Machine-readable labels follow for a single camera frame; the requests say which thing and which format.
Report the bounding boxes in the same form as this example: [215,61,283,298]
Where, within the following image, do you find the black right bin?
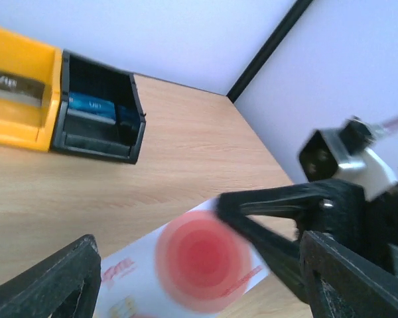
[50,50,146,164]

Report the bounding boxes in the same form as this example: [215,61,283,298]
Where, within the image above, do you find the red white credit card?
[94,199,269,317]

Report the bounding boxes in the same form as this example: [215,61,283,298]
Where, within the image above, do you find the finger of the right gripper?
[216,181,365,300]

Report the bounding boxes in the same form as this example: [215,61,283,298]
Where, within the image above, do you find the grey VIP card in bin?
[0,70,45,107]

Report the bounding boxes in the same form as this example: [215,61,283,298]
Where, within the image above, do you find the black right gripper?
[331,167,398,282]

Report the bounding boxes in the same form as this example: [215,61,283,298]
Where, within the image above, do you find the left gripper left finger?
[0,234,101,317]

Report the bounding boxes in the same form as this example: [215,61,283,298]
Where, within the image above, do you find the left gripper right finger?
[300,231,398,317]

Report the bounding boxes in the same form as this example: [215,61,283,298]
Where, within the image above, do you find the yellow middle bin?
[0,28,62,152]

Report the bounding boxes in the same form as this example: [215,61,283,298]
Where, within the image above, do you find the black enclosure frame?
[226,0,313,103]

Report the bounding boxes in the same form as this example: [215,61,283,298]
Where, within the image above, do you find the blue VIP card in bin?
[67,92,116,124]

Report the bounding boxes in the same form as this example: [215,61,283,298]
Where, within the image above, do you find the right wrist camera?
[298,117,398,201]

